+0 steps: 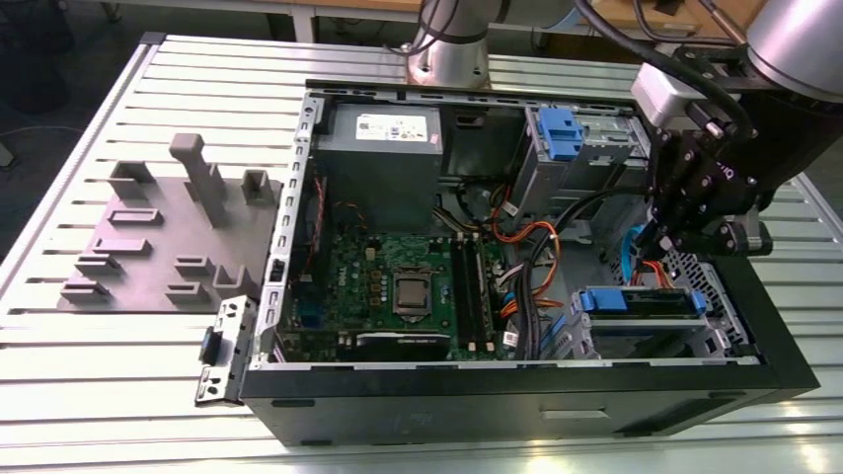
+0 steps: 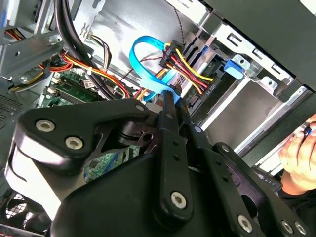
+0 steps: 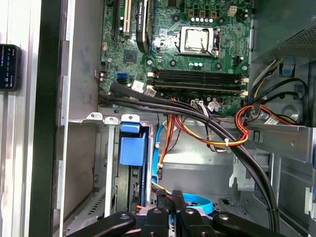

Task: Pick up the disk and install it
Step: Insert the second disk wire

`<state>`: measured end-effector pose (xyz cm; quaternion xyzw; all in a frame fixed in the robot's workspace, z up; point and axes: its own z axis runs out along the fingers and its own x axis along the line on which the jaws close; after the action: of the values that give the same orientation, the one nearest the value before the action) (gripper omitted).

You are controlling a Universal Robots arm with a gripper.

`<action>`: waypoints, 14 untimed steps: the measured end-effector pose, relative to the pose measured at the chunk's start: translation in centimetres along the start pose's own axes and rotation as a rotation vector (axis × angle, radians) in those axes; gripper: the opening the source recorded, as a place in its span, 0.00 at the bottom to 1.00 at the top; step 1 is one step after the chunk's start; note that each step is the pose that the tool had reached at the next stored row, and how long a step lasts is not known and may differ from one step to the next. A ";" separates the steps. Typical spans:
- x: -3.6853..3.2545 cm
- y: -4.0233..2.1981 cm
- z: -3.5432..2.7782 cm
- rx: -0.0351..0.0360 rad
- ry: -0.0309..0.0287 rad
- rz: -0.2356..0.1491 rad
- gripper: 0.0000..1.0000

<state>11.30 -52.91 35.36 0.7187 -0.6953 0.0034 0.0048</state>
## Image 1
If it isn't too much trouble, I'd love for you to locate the thin red wire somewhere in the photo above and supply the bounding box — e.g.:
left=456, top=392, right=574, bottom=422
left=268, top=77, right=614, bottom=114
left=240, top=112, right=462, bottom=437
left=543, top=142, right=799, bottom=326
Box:
left=303, top=172, right=329, bottom=283

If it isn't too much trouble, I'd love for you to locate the white metal desk frame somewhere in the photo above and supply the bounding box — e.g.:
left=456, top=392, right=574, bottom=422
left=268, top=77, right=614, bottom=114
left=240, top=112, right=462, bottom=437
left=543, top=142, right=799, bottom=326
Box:
left=84, top=0, right=317, bottom=44

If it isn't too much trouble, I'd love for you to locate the grey power supply unit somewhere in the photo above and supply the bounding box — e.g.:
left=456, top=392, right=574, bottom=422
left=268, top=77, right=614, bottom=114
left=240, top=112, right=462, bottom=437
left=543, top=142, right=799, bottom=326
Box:
left=308, top=102, right=444, bottom=237

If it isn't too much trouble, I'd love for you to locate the metal optical drive cage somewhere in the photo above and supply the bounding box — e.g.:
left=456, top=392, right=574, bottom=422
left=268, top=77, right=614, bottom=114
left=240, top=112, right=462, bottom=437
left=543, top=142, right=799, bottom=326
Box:
left=511, top=102, right=660, bottom=214

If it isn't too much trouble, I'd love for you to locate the silver CPU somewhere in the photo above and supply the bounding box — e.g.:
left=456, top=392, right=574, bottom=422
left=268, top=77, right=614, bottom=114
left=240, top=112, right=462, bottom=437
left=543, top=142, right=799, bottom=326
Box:
left=396, top=279, right=431, bottom=311

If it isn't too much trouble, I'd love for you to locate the silver expansion slot retainer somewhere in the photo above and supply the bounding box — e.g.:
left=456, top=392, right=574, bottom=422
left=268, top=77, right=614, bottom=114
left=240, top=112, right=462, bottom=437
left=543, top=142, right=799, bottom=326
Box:
left=193, top=294, right=260, bottom=408

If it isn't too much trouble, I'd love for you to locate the black open PC case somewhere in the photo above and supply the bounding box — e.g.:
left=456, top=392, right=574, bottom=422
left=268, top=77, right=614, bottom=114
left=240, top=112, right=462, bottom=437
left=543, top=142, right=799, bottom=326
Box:
left=237, top=77, right=822, bottom=448

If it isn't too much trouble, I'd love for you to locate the metal disk bay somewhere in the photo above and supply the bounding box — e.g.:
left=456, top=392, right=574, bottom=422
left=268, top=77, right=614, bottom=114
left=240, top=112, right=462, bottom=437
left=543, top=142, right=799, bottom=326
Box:
left=570, top=284, right=743, bottom=362

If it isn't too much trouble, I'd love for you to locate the blue plastic drive latch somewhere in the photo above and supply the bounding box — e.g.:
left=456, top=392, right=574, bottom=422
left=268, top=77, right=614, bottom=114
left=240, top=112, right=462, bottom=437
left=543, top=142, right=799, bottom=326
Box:
left=536, top=107, right=587, bottom=162

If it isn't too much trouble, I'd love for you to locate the hard disk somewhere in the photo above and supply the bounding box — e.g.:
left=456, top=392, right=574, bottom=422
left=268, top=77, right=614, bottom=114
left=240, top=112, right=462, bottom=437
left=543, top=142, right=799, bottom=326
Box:
left=550, top=287, right=711, bottom=357

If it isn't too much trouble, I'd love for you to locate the black RAM stick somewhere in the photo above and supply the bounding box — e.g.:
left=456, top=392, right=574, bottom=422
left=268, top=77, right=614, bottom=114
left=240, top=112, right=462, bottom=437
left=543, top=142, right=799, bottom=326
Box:
left=455, top=235, right=479, bottom=351
left=471, top=235, right=498, bottom=350

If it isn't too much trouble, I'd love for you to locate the green motherboard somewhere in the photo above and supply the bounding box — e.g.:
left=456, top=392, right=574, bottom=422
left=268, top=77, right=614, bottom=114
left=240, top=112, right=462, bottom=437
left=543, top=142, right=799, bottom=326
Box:
left=275, top=231, right=523, bottom=364

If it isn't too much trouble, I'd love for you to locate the blue SATA wire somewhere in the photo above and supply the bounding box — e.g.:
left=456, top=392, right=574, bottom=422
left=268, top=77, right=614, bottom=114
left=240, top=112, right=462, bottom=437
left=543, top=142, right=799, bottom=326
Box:
left=618, top=222, right=654, bottom=287

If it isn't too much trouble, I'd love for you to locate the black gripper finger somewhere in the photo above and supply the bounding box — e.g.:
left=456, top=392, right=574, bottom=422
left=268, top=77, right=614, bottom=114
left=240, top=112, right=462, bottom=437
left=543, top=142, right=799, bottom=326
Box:
left=639, top=128, right=680, bottom=258
left=655, top=211, right=752, bottom=258

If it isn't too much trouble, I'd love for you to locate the grey parts rack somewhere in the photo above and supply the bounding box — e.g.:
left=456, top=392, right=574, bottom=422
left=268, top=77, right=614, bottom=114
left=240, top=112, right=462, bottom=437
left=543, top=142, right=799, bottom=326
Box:
left=56, top=131, right=285, bottom=315

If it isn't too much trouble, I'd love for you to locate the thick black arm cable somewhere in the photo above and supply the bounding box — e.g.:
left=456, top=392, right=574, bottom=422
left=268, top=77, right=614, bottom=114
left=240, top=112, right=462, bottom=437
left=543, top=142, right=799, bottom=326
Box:
left=571, top=0, right=760, bottom=144

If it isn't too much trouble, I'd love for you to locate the black graphics card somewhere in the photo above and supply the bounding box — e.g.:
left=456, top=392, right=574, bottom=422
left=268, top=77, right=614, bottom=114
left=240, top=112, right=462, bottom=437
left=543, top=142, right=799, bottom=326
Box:
left=335, top=329, right=455, bottom=362

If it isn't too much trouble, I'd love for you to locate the orange power wire bundle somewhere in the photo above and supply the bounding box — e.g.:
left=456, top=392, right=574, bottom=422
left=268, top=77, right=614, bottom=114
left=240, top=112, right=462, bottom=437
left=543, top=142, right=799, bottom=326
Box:
left=491, top=220, right=567, bottom=320

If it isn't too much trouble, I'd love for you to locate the black cable bundle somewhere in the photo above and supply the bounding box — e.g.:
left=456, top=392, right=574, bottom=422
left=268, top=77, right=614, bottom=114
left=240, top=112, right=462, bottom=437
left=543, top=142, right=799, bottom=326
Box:
left=512, top=186, right=660, bottom=360

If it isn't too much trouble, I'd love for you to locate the CPU socket with metal cover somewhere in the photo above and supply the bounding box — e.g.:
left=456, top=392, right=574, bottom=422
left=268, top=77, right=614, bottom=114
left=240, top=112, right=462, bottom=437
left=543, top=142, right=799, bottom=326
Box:
left=389, top=265, right=438, bottom=326

